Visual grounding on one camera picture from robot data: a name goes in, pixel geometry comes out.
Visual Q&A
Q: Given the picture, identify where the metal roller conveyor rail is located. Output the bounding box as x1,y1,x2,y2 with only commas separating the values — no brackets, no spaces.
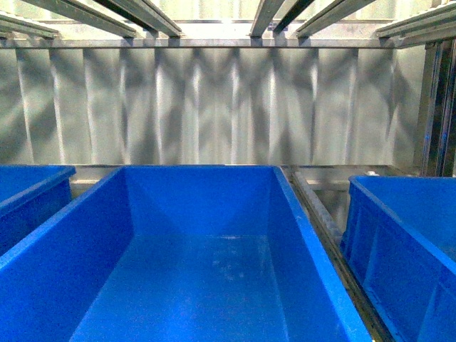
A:
289,167,394,341

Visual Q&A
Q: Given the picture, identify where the empty blue plastic bin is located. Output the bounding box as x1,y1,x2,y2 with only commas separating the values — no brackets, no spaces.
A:
1,166,371,341

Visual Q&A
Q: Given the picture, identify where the blue bin far right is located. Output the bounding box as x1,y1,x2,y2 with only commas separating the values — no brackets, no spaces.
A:
341,176,455,341

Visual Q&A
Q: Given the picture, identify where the blue plastic bin with buttons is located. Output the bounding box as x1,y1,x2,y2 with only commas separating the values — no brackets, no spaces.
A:
1,165,76,254

